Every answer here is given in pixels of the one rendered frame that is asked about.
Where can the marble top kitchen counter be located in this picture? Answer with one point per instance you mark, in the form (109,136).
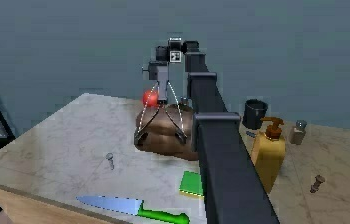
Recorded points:
(66,150)

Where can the small grey round object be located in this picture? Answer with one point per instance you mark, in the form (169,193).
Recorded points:
(183,100)

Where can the brown pepper shaker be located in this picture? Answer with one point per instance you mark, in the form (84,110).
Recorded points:
(317,183)

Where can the brown bread loaf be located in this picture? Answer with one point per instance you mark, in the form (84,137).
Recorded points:
(163,136)

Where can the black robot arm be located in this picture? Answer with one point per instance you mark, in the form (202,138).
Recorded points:
(229,166)

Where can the grey salt shaker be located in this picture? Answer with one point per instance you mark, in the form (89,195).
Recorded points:
(298,133)

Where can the small blue object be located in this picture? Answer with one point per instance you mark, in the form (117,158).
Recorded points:
(250,134)

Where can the black cup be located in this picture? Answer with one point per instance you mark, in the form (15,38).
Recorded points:
(254,115)

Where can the yellow soap bottle brown pump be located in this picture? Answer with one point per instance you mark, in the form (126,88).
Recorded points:
(269,156)

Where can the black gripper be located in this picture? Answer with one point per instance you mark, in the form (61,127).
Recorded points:
(158,70)

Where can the green sponge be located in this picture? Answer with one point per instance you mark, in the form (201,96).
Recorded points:
(191,183)

